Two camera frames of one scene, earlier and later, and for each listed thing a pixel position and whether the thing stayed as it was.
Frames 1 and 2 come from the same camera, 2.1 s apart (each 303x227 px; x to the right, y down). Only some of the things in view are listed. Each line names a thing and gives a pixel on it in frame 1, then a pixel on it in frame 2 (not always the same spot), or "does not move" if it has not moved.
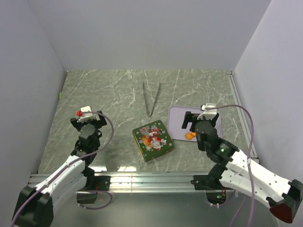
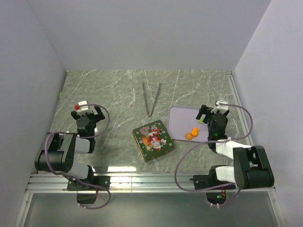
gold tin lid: (153, 139) does not move
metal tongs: (155, 102) does not move
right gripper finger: (188, 118) → (204, 110)
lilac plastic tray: (175, 119) does not move
